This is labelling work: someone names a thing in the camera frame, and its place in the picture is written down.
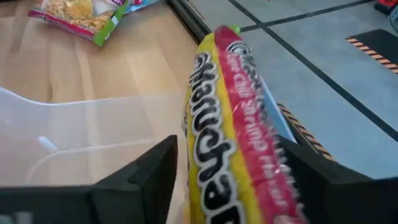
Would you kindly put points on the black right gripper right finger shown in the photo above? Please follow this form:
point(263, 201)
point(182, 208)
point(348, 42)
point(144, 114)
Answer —
point(342, 202)

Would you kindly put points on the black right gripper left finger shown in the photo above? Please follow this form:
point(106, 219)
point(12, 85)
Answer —
point(140, 193)

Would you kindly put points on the lime chili shrimp ramen pack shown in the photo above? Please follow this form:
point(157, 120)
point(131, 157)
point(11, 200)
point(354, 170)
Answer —
point(77, 15)
point(217, 140)

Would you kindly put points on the black hazard-striped floor mat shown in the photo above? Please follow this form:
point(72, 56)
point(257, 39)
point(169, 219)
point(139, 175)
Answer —
point(306, 137)
point(379, 43)

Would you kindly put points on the green ramen packet stack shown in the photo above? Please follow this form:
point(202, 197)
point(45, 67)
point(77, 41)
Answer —
point(62, 130)

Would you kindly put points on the red and black device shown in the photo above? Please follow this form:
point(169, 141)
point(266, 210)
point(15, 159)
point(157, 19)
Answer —
point(387, 6)

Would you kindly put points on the black aluminium table frame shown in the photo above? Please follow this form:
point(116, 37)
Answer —
point(189, 21)

